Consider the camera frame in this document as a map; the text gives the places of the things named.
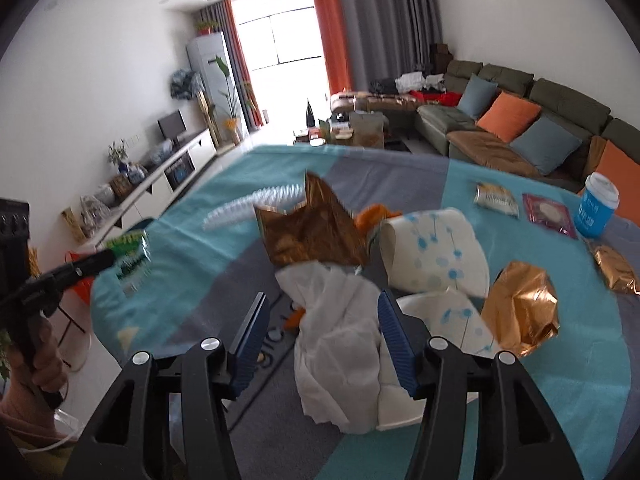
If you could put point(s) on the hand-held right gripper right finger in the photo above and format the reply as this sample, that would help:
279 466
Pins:
397 345

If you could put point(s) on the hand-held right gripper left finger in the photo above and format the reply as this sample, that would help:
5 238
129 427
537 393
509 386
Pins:
250 345

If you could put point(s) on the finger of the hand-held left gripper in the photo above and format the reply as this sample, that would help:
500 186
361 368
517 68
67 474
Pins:
82 267

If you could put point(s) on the green snack packet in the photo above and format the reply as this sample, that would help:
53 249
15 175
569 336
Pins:
132 260

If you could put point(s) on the white tissue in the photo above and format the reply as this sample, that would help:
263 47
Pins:
340 340

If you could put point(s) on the crushed blue dotted paper cup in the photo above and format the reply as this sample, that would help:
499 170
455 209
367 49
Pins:
435 255
455 320

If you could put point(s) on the person's left forearm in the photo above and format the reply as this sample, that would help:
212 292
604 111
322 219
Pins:
25 425

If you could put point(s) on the person's left hand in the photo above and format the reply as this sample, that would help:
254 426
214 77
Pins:
47 360

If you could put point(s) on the wooden box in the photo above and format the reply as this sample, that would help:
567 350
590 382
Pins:
121 186

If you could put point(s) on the blue and white porcelain jar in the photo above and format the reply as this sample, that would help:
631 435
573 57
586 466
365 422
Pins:
136 175

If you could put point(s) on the small potted plant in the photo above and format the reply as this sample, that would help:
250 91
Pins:
117 152

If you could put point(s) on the white media cabinet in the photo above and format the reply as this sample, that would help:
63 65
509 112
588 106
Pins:
165 180

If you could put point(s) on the large crumpled gold foil wrapper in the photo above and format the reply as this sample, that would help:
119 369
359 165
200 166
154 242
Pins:
310 232

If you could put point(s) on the round crumpled gold foil wrapper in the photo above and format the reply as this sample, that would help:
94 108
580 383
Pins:
522 310

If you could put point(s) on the orange snack packet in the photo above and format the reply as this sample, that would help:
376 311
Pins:
372 215

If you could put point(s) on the white ribbed plastic strip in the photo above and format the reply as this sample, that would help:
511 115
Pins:
235 207

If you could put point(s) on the teal and grey tablecloth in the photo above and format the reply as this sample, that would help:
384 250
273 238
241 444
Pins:
550 385

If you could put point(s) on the black monitor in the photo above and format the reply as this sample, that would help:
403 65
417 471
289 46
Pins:
171 125

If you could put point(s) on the yellow and white snack packet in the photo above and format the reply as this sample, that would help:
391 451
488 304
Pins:
495 199

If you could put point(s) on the red snack packet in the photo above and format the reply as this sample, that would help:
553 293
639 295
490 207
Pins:
547 215

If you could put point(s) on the dark plaid bundle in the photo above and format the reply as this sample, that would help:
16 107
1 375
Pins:
185 84

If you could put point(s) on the brown sofa throw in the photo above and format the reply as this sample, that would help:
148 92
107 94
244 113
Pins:
487 150

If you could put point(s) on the brown paper bag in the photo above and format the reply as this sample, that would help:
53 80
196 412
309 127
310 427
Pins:
367 130

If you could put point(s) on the cluttered coffee table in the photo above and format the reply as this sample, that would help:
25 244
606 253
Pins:
320 135

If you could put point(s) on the tall leafy plant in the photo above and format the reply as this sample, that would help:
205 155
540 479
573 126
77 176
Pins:
231 100

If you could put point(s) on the flat gold foil packet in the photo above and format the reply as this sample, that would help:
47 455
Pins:
615 270

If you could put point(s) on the white standing air conditioner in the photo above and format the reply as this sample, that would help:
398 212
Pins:
207 67

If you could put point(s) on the blue cup with white lid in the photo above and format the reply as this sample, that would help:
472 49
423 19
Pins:
595 215

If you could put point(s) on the brown leather chaise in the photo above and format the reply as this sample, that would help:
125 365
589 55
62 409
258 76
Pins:
350 101

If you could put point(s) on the large blue cushion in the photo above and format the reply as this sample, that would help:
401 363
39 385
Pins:
547 145

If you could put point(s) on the red cloth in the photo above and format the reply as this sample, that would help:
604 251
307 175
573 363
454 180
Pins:
440 97

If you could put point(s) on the orange cushion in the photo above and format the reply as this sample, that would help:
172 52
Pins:
620 170
507 117

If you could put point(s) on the orange curtain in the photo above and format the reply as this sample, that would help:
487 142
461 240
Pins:
242 70
330 35

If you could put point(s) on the dark clothes pile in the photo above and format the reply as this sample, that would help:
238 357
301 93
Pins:
382 86

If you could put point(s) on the small blue cushion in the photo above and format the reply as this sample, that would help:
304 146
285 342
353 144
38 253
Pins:
477 95

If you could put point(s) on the white clothes pile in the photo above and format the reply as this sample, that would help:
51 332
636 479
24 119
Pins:
417 81

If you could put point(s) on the small plant on air conditioner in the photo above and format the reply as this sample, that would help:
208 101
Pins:
207 26

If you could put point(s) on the dark brown boxes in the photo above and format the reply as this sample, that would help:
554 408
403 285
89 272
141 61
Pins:
441 57

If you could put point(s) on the green sectional sofa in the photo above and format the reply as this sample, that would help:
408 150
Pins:
560 97

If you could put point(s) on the window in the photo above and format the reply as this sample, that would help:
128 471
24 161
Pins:
285 40

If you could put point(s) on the grey curtain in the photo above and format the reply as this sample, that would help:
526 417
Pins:
390 30

